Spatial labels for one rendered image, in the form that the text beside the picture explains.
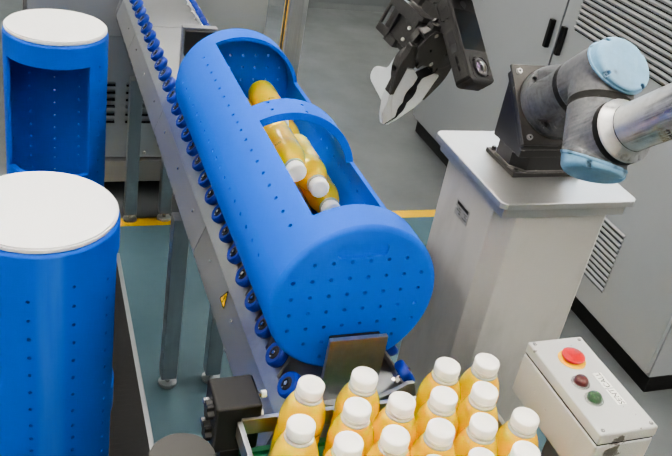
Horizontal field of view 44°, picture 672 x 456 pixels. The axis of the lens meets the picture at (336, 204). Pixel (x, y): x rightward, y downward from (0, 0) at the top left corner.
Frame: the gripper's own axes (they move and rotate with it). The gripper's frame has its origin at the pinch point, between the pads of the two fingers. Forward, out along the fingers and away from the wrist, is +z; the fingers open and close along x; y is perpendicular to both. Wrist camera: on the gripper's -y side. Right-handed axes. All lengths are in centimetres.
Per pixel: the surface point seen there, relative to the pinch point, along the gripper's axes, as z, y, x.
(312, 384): 36.2, -13.6, 0.9
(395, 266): 25.8, -1.5, -18.8
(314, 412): 38.9, -16.4, 0.8
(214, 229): 59, 44, -24
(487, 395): 28.2, -25.9, -20.2
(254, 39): 30, 77, -39
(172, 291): 116, 80, -55
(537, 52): 35, 129, -224
